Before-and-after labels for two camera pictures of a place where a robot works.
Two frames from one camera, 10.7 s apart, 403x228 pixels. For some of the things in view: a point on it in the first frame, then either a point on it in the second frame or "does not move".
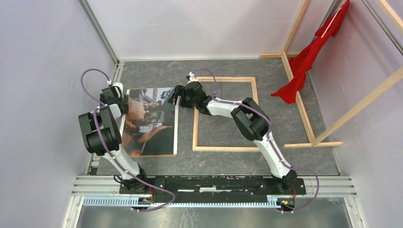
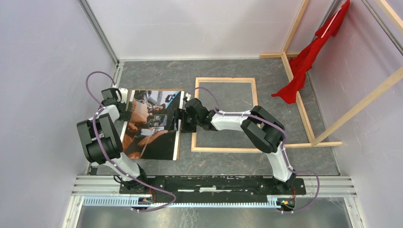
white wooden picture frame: x=195 y=147 does not move
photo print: x=150 y=128 does not move
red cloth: x=303 y=61 does not move
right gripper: x=179 y=90 -> x=179 y=114
